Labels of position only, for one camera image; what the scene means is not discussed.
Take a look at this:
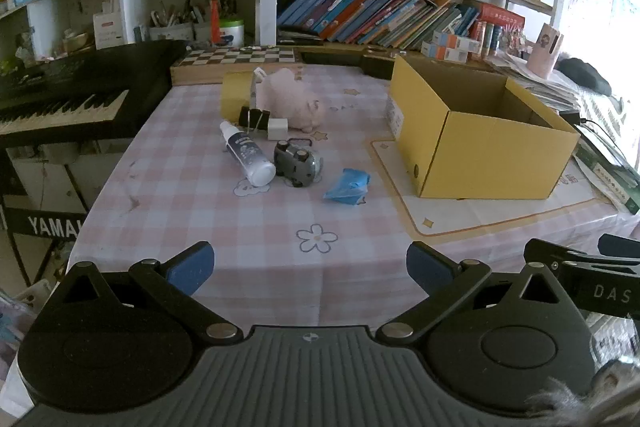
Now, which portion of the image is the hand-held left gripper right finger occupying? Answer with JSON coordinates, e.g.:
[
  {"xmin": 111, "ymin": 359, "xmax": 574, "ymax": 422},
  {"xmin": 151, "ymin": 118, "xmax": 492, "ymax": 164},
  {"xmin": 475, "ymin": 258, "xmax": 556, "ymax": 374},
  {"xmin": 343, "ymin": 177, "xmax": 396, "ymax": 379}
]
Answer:
[{"xmin": 375, "ymin": 241, "xmax": 571, "ymax": 349}]

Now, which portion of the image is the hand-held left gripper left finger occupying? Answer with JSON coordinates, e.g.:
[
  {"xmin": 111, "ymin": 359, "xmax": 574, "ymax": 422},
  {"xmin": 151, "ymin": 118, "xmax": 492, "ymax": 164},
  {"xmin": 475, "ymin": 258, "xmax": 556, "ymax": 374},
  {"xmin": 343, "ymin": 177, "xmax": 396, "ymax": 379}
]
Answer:
[{"xmin": 60, "ymin": 241, "xmax": 242, "ymax": 349}]

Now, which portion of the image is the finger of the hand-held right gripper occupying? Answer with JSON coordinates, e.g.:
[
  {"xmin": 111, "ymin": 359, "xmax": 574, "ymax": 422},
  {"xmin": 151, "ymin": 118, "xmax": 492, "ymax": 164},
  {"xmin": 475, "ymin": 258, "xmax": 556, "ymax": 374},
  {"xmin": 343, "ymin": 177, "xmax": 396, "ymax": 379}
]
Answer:
[{"xmin": 523, "ymin": 237, "xmax": 640, "ymax": 277}]

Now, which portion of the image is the yellow cardboard box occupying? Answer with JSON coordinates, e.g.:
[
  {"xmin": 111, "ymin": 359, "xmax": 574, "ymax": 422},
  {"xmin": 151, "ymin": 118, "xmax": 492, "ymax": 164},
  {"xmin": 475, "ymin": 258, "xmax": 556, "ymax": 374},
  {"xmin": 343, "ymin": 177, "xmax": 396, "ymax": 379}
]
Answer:
[{"xmin": 385, "ymin": 55, "xmax": 581, "ymax": 200}]

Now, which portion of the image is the blue plastic packet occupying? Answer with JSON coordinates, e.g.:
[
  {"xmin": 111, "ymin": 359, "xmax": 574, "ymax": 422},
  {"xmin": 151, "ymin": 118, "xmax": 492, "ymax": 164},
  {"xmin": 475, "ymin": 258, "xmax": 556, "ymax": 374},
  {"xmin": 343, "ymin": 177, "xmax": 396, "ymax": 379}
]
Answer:
[{"xmin": 324, "ymin": 168, "xmax": 372, "ymax": 206}]

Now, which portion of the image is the white spray bottle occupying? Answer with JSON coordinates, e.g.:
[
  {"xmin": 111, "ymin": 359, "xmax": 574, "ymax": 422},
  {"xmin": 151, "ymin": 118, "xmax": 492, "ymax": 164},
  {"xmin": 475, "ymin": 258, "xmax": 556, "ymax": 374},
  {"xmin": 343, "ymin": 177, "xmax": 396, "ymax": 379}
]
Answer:
[{"xmin": 219, "ymin": 120, "xmax": 277, "ymax": 188}]

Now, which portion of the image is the black binder clip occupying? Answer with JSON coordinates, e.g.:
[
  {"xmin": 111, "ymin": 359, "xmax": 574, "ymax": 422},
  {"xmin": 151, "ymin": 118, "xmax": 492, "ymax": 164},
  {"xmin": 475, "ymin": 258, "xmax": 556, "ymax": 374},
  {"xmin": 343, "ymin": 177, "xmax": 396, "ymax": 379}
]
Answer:
[{"xmin": 239, "ymin": 106, "xmax": 272, "ymax": 136}]

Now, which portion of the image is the yellow tape roll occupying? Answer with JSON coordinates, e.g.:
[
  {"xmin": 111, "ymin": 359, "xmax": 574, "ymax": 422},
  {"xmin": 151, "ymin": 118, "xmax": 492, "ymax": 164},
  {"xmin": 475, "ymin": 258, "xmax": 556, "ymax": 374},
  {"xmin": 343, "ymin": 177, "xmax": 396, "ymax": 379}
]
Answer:
[{"xmin": 221, "ymin": 72, "xmax": 257, "ymax": 124}]

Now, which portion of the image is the pink plush pig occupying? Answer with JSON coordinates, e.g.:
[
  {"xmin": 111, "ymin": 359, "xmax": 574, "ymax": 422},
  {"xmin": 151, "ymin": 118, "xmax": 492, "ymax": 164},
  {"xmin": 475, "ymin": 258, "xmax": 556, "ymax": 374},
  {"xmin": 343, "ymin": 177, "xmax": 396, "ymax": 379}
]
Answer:
[{"xmin": 254, "ymin": 67, "xmax": 322, "ymax": 130}]

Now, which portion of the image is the pink checked cloth desktop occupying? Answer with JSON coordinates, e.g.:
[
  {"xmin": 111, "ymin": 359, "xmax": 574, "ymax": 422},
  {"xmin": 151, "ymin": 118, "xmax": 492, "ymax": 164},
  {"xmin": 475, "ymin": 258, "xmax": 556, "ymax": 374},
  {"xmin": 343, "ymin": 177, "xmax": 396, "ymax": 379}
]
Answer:
[{"xmin": 65, "ymin": 63, "xmax": 632, "ymax": 329}]

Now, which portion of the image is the beige bordered desk mat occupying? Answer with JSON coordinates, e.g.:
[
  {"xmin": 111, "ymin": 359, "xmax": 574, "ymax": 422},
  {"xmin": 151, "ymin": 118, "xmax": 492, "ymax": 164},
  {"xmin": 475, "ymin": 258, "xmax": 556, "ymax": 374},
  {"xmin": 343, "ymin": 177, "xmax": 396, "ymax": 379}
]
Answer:
[{"xmin": 369, "ymin": 138, "xmax": 619, "ymax": 239}]

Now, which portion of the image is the green book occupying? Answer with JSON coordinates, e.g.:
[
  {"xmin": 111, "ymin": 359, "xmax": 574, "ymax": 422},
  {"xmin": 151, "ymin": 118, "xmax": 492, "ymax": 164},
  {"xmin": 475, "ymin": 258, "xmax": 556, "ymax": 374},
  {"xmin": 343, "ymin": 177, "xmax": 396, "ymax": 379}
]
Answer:
[{"xmin": 574, "ymin": 141, "xmax": 640, "ymax": 215}]

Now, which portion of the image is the grey fuzzy sleeve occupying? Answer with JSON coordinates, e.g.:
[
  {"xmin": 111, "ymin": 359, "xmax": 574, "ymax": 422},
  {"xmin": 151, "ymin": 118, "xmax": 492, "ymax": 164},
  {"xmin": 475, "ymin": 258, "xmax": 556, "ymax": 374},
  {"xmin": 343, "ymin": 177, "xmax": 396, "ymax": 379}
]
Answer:
[{"xmin": 525, "ymin": 357, "xmax": 640, "ymax": 427}]

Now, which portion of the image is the black power adapter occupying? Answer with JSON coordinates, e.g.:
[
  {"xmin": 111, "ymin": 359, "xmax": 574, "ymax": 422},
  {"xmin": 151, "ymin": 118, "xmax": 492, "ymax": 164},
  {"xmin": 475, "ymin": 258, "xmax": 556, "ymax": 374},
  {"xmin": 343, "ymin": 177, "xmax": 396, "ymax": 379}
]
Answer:
[{"xmin": 559, "ymin": 109, "xmax": 592, "ymax": 128}]

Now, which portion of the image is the black keyboard stand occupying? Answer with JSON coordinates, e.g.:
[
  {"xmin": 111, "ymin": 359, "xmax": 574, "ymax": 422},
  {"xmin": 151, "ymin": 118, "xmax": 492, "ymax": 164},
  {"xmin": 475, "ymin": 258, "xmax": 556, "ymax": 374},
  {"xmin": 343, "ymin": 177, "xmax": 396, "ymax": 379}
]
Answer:
[{"xmin": 0, "ymin": 147, "xmax": 101, "ymax": 288}]

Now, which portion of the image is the stack of papers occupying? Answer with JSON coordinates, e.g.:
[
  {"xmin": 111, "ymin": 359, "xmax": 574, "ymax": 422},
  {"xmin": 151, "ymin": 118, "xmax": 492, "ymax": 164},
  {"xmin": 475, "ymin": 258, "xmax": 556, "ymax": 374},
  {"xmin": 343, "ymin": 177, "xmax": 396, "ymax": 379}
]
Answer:
[{"xmin": 487, "ymin": 53, "xmax": 583, "ymax": 110}]

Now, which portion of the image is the dark cloth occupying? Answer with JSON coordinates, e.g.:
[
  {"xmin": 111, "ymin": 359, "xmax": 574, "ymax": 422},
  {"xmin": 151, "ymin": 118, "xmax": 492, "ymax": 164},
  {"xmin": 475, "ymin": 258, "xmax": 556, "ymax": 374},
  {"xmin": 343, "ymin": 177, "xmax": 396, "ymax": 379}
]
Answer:
[{"xmin": 557, "ymin": 57, "xmax": 614, "ymax": 96}]

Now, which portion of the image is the pink pen holder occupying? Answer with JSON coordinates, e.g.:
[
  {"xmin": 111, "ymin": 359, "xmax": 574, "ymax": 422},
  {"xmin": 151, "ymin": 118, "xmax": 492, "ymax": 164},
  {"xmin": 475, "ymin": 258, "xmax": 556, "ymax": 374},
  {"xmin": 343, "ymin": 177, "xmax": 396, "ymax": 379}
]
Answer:
[{"xmin": 529, "ymin": 24, "xmax": 565, "ymax": 76}]

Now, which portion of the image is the black electronic keyboard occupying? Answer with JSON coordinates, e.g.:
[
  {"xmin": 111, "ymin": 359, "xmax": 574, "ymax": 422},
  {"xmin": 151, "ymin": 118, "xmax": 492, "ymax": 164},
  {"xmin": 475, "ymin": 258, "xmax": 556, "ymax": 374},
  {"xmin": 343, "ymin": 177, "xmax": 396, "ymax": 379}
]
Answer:
[{"xmin": 0, "ymin": 39, "xmax": 190, "ymax": 150}]

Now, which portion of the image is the checkered chess board box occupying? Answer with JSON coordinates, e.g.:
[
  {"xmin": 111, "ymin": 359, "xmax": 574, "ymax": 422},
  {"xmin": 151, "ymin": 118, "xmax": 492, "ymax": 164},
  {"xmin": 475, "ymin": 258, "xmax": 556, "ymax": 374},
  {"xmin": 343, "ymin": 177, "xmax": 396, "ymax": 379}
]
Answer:
[{"xmin": 170, "ymin": 46, "xmax": 304, "ymax": 86}]

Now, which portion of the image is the orange white carton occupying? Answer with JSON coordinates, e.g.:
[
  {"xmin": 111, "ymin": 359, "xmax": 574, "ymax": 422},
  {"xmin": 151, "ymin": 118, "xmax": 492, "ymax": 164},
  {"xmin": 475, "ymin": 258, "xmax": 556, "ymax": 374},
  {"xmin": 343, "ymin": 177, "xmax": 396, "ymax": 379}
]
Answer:
[
  {"xmin": 421, "ymin": 41, "xmax": 469, "ymax": 62},
  {"xmin": 432, "ymin": 31, "xmax": 482, "ymax": 54}
]

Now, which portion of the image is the white tub green lid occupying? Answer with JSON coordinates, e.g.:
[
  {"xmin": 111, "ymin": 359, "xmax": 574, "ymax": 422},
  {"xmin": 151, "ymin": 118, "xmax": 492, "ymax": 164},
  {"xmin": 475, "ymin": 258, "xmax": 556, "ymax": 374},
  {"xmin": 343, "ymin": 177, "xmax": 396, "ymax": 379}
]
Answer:
[{"xmin": 218, "ymin": 18, "xmax": 246, "ymax": 48}]

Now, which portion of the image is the red book box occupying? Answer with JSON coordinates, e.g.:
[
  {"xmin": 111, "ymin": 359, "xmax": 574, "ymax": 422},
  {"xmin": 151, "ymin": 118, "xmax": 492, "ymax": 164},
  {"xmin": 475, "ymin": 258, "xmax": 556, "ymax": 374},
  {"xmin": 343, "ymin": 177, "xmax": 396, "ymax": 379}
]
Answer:
[{"xmin": 479, "ymin": 4, "xmax": 527, "ymax": 32}]

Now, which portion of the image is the red cone ornament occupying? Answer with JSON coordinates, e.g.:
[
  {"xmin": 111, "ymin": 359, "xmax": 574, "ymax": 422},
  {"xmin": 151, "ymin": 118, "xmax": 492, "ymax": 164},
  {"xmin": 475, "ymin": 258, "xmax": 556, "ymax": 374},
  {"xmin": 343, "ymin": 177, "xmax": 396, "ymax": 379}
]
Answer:
[{"xmin": 209, "ymin": 0, "xmax": 223, "ymax": 44}]

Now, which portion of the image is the row of leaning books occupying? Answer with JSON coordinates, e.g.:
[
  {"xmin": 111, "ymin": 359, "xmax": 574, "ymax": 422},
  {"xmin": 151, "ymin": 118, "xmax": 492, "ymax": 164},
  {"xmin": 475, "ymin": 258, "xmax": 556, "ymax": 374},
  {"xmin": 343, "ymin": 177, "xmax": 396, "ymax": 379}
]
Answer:
[{"xmin": 276, "ymin": 0, "xmax": 481, "ymax": 50}]

